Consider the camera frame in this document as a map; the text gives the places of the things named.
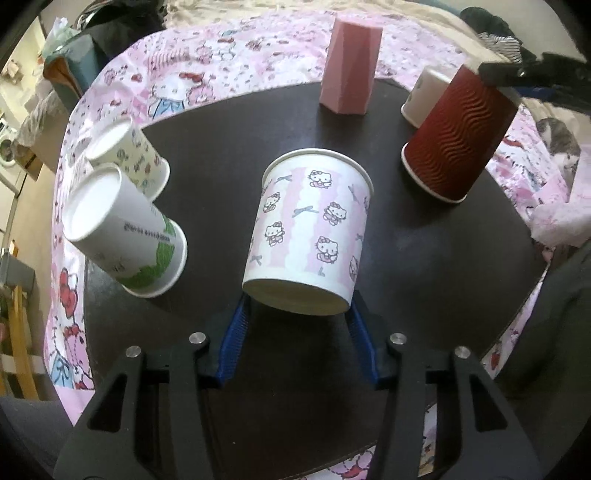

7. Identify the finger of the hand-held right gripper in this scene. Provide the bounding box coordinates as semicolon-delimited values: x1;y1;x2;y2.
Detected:
478;52;589;89
510;80;591;112

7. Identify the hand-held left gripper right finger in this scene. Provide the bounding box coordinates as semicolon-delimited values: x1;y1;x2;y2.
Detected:
348;300;542;480

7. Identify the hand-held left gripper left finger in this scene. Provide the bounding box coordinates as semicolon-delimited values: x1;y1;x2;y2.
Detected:
55;295;251;480

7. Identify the maroon ribbed paper cup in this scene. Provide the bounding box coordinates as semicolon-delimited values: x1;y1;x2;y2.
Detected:
401;65;519;204

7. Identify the white cup pale green print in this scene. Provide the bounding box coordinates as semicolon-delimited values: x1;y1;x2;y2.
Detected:
401;67;451;129

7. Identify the white cup cartoon cat print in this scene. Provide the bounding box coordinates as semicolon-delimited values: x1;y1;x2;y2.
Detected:
242;148;374;317

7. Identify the pink faceted cup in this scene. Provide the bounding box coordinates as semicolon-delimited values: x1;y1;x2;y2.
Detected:
320;16;384;116

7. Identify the white cup green leaf print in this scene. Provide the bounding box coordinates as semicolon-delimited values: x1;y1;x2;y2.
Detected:
62;163;188;298

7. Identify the white cup small heart print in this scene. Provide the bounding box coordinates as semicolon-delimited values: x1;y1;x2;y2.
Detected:
85;119;171;200

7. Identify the black white striped garment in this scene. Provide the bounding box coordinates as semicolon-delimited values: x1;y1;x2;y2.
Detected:
478;32;525;61

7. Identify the tabby cat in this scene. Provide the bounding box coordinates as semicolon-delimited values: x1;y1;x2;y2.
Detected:
538;117;583;176

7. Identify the black clothing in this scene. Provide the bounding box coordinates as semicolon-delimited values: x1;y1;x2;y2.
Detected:
462;7;522;42

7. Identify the person's dark clothed leg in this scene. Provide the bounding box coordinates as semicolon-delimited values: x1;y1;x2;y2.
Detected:
0;394;79;480
496;249;591;416

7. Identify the yellow wooden chair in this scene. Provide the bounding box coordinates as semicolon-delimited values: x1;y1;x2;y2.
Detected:
0;286;40;400

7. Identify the grey box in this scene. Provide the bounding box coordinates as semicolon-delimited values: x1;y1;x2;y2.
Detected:
0;256;37;301

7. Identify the cream duvet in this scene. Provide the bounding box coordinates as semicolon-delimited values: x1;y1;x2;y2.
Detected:
157;0;467;33

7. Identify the pink cartoon printed blanket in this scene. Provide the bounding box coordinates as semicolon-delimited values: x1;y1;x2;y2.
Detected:
44;9;575;480

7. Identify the brown bin with plastic bag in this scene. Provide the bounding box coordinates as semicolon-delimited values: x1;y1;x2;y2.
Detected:
18;102;56;181

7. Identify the white washing machine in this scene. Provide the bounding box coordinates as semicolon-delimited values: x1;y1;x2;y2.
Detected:
0;117;21;171

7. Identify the blue padded chair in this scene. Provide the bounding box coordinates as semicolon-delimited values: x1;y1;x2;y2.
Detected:
44;34;105;100

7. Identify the black bag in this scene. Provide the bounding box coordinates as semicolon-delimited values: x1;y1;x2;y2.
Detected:
78;0;171;42

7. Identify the white plastic bag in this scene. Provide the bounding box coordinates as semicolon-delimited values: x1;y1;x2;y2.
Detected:
44;18;75;51

